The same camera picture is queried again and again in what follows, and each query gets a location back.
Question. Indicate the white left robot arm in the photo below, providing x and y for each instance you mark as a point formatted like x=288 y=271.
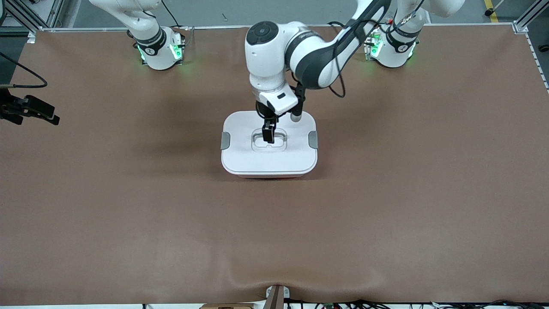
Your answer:
x=266 y=64

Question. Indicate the metal table edge rail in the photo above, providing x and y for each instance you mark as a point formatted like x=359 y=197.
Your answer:
x=214 y=27

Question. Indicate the white box lid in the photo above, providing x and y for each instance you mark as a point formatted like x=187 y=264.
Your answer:
x=240 y=159

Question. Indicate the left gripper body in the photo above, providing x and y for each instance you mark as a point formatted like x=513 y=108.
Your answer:
x=264 y=113

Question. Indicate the clear plastic box base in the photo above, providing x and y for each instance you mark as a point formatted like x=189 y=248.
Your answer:
x=270 y=176

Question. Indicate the brown table mat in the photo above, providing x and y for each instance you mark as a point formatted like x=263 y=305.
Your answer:
x=386 y=214

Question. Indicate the aluminium frame post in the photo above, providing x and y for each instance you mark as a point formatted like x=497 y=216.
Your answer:
x=525 y=21
x=25 y=18

